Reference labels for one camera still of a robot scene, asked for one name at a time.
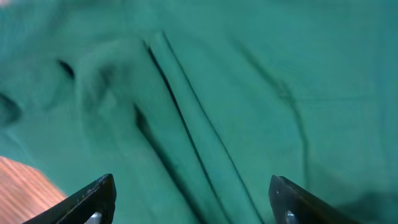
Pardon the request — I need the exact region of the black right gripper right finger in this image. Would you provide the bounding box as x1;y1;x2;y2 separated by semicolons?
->
269;175;356;224

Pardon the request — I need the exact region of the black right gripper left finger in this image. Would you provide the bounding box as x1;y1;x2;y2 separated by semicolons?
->
24;174;116;224

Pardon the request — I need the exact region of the green cloth drawstring bag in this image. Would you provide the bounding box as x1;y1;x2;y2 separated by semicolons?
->
1;1;397;223

